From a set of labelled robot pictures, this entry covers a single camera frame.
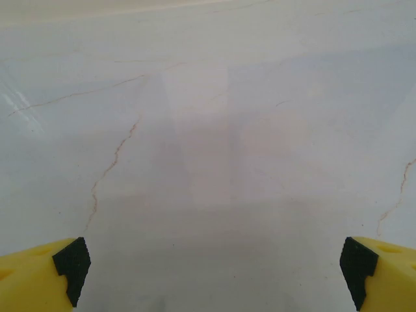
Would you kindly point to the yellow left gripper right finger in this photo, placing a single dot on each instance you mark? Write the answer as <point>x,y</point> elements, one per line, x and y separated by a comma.
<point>386,279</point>

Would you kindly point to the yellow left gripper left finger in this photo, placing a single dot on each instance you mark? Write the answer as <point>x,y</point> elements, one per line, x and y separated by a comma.
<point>29,279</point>

